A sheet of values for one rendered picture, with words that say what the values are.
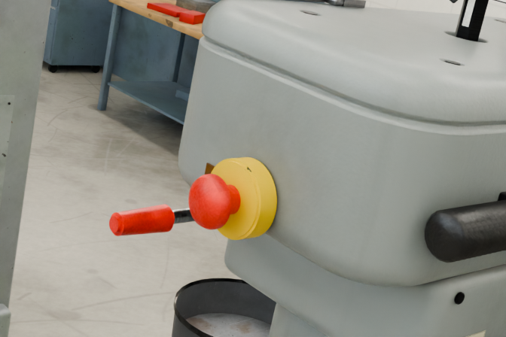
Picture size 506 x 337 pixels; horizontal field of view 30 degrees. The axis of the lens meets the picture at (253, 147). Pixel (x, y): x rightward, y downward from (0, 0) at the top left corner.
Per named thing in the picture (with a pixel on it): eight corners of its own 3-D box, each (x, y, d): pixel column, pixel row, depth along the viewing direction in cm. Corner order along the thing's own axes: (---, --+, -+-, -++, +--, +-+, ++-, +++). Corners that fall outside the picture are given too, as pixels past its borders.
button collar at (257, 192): (249, 253, 68) (266, 175, 66) (197, 220, 72) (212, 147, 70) (269, 250, 69) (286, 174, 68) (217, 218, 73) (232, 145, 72)
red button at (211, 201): (211, 240, 66) (221, 187, 65) (177, 217, 69) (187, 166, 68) (245, 235, 68) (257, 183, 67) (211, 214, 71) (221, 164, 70)
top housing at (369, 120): (370, 312, 62) (431, 80, 58) (143, 171, 80) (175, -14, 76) (675, 233, 94) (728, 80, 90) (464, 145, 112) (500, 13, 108)
